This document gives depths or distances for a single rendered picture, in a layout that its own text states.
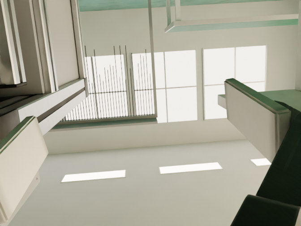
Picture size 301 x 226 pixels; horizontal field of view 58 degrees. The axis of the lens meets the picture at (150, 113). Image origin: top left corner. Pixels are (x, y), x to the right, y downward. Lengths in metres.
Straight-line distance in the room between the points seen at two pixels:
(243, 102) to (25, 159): 0.13
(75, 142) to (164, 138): 2.22
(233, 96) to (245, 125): 0.02
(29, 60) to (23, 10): 0.06
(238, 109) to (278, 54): 7.22
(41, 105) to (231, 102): 0.24
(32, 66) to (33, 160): 0.23
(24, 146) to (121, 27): 6.41
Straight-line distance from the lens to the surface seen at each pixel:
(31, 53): 0.39
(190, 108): 6.78
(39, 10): 0.41
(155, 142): 6.89
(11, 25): 0.35
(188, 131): 6.92
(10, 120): 0.28
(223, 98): 0.87
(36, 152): 0.19
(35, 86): 0.40
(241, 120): 0.17
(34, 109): 0.33
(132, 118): 3.80
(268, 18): 3.38
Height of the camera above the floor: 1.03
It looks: 12 degrees up
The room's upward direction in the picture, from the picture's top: 176 degrees clockwise
